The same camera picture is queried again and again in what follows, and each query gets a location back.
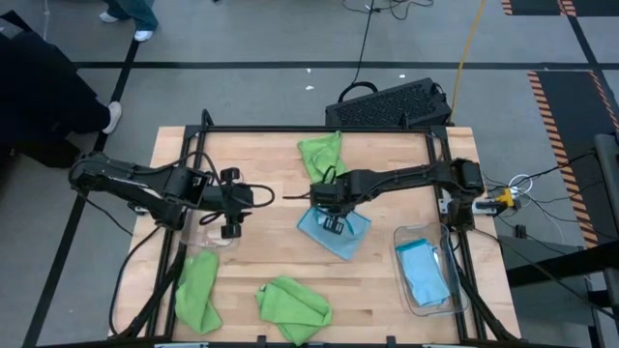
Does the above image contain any clear plastic basket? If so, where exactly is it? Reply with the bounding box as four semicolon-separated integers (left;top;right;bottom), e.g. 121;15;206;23
393;222;470;318
177;186;243;251

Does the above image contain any white coiled cable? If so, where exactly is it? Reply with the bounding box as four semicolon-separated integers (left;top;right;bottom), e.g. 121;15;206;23
507;172;534;194

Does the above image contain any black metal table frame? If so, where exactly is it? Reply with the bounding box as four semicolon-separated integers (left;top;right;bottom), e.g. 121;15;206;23
108;108;523;348

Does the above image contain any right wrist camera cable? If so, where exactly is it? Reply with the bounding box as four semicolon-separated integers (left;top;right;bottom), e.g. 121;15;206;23
282;164;339;201

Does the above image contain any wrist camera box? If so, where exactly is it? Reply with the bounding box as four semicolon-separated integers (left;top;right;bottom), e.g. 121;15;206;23
309;182;340;207
235;185;256;210

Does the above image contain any blue microfiber towel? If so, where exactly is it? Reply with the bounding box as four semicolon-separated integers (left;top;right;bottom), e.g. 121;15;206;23
296;206;372;261
395;238;452;307

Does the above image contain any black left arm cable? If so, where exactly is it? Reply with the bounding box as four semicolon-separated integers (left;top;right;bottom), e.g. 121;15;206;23
108;224;165;337

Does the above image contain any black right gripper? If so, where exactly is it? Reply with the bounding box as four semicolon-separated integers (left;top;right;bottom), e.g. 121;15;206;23
313;173;363;234

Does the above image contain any yellow cable plug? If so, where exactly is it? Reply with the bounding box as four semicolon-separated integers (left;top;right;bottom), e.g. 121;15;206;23
492;188;521;209

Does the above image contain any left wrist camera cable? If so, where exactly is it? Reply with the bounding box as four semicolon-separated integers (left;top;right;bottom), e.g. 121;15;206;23
241;182;277;210

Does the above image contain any green microfiber towel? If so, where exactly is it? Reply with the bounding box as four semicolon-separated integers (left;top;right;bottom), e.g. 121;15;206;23
173;249;224;335
254;275;334;347
297;130;348;184

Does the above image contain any black crossbeam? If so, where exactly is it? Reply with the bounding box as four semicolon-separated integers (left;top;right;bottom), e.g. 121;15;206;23
505;240;619;289

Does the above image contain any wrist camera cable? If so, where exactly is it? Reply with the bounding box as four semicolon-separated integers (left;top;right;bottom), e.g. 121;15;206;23
282;164;339;201
241;182;277;210

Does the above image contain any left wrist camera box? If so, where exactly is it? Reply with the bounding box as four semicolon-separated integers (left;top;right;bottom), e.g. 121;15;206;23
235;185;256;210

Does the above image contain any black hazard-striped floor mat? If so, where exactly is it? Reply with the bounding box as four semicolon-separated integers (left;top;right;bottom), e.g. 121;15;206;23
526;70;619;247
500;0;619;18

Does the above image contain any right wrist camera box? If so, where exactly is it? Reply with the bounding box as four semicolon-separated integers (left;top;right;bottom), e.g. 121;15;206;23
309;182;340;207

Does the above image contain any yellow floor cable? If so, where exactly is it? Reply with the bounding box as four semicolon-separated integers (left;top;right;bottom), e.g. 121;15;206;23
449;0;488;122

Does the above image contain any tangled black floor cable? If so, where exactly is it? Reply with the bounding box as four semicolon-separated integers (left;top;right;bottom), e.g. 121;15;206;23
341;0;435;22

